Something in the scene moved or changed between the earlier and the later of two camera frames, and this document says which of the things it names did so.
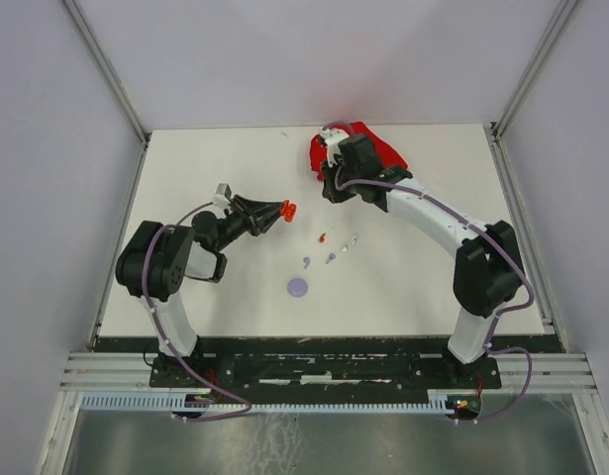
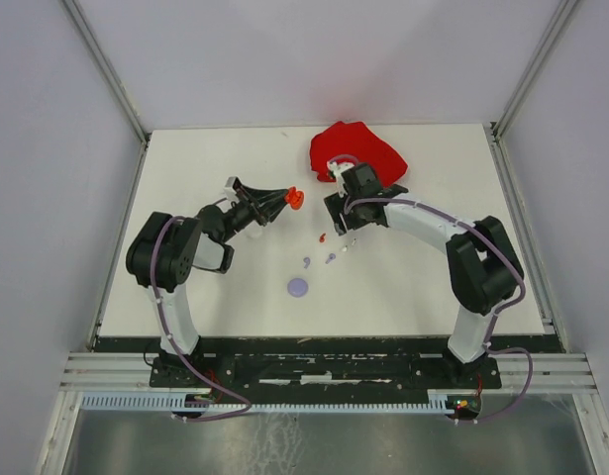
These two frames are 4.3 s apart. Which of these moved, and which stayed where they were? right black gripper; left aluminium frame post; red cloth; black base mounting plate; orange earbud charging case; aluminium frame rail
Moved: orange earbud charging case; right black gripper
Stayed: left aluminium frame post; aluminium frame rail; black base mounting plate; red cloth
